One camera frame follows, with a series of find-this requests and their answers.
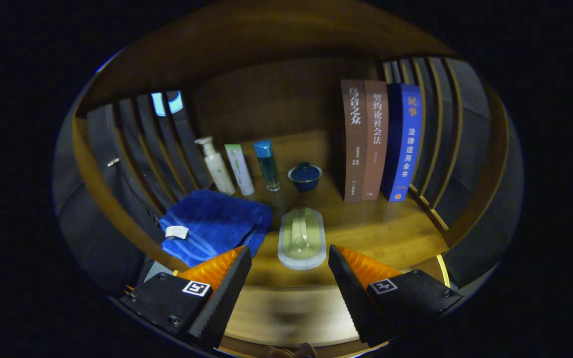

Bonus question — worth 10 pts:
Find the wooden cabinet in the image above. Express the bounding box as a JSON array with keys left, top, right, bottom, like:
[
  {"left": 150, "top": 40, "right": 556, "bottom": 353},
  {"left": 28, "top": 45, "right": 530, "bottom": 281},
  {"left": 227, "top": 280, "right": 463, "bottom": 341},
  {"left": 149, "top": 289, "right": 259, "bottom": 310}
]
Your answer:
[{"left": 70, "top": 0, "right": 511, "bottom": 299}]

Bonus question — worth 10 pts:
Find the blue book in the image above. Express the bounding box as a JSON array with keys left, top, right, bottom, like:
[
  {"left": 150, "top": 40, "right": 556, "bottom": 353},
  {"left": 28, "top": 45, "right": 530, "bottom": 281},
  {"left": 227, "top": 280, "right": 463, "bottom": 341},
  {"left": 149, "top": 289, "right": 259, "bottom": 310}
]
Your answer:
[{"left": 381, "top": 83, "right": 423, "bottom": 202}]

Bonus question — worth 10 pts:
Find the blue lidded teacup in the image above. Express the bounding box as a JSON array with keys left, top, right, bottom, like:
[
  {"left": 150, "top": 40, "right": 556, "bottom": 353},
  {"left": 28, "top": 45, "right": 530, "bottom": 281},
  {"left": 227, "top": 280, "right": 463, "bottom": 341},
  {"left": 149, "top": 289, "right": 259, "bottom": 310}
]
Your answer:
[{"left": 287, "top": 162, "right": 323, "bottom": 192}]

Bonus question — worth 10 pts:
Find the white pump bottle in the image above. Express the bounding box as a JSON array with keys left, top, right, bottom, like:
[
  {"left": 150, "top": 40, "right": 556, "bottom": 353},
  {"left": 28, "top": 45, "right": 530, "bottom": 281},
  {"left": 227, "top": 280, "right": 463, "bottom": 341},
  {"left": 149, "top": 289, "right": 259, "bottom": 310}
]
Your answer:
[{"left": 194, "top": 136, "right": 236, "bottom": 196}]

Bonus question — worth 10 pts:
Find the wooden countertop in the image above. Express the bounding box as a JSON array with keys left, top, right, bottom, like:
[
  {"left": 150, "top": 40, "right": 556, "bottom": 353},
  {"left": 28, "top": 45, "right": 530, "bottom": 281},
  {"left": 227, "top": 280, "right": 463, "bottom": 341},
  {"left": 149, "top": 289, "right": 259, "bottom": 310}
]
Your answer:
[{"left": 167, "top": 132, "right": 450, "bottom": 289}]

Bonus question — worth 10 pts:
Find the teal bottle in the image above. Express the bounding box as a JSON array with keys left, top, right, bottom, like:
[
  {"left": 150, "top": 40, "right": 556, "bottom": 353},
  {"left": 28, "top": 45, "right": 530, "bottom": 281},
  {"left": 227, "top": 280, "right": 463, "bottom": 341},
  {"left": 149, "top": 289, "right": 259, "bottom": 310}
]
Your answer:
[{"left": 253, "top": 140, "right": 281, "bottom": 192}]

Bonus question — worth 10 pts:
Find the green white scrub brush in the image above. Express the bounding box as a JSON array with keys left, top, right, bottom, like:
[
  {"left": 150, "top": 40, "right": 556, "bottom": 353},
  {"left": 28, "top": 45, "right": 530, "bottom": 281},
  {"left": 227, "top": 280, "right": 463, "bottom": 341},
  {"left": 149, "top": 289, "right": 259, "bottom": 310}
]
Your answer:
[{"left": 278, "top": 207, "right": 327, "bottom": 270}]

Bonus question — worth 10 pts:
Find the dark brown book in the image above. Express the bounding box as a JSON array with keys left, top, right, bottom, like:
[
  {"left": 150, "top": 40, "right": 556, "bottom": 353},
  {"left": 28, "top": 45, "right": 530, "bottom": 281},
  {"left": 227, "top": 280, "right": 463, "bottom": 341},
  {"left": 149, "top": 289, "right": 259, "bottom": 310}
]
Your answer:
[{"left": 341, "top": 79, "right": 368, "bottom": 203}]

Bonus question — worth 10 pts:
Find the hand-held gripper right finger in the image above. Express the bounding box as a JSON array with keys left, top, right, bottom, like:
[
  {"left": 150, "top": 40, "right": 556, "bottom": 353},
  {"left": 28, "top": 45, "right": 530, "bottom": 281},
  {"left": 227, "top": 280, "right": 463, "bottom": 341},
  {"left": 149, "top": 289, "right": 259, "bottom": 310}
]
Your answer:
[{"left": 328, "top": 244, "right": 464, "bottom": 348}]

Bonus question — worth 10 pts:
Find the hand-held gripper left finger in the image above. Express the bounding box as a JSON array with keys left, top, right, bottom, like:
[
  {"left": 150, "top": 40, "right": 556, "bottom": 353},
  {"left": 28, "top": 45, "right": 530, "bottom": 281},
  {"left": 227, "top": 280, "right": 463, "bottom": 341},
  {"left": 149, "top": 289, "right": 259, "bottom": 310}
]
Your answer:
[{"left": 120, "top": 245, "right": 252, "bottom": 350}]

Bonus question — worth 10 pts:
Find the blue folded towel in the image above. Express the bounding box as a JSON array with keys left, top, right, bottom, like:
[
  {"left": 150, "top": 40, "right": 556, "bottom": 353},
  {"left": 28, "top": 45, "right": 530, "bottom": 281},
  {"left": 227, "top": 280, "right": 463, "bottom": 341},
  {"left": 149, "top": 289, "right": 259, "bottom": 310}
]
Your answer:
[{"left": 159, "top": 189, "right": 273, "bottom": 268}]

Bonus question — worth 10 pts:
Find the white green tube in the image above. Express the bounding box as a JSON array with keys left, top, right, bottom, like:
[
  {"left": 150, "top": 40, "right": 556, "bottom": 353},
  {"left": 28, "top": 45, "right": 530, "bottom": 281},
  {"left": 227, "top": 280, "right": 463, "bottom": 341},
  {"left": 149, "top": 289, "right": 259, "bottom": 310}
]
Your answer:
[{"left": 224, "top": 144, "right": 255, "bottom": 196}]

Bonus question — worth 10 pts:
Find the reddish brown book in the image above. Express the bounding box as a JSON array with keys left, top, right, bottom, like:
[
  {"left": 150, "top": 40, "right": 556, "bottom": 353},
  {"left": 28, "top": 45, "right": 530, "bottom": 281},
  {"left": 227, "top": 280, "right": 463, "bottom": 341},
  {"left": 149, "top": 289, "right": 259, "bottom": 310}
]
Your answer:
[{"left": 361, "top": 80, "right": 389, "bottom": 201}]

